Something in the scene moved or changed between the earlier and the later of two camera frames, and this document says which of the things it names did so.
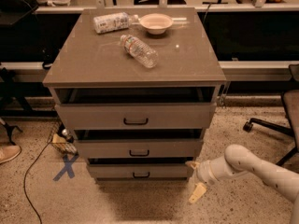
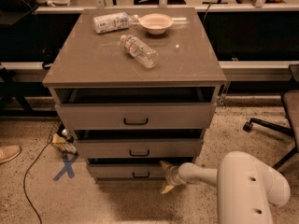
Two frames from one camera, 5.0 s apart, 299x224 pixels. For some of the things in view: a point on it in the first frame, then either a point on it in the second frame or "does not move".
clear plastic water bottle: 139,51 does not move
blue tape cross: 67,166 does not move
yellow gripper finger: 192,163 to 164,165
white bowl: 156,23 does not move
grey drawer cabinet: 135,89 does not move
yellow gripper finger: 199,189 to 167,189
